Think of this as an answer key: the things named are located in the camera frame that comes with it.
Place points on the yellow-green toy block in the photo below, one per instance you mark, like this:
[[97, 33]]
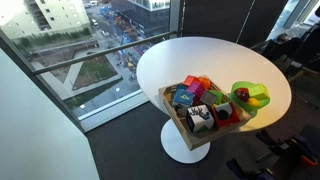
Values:
[[258, 91]]

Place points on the dark teal toy block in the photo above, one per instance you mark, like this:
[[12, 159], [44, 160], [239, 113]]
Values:
[[181, 87]]

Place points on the blue block yellow numeral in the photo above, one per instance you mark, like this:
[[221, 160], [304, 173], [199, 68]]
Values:
[[183, 97]]

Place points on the small grey white block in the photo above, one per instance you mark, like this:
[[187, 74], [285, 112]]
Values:
[[182, 110]]

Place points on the red-orange toy block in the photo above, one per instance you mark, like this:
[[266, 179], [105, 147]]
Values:
[[190, 80]]

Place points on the magenta toy block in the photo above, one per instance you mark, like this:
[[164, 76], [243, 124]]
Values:
[[196, 89]]

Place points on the white block black drawing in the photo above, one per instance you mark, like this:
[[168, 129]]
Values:
[[200, 120]]

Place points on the green toy block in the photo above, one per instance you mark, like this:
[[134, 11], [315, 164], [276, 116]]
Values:
[[219, 96]]

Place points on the red block with circle faces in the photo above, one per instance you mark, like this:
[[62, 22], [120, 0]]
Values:
[[230, 118]]

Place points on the orange toy ball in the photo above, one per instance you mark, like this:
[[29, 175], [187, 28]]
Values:
[[205, 82]]

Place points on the wooden tray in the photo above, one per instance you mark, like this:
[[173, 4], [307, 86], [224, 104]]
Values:
[[200, 140]]

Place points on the dark window railing bar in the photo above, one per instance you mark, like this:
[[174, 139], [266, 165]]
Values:
[[100, 52]]

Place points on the green plastic bowl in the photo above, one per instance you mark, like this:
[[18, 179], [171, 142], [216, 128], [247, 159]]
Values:
[[241, 84]]

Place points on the dark red toy fruit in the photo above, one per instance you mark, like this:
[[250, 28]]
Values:
[[242, 94]]

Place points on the yellow toy lemon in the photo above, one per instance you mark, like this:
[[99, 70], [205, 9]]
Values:
[[253, 102]]

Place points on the black chair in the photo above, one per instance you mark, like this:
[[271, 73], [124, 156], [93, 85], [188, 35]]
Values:
[[286, 46]]

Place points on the white table pedestal base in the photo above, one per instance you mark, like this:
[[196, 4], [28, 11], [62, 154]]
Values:
[[180, 146]]

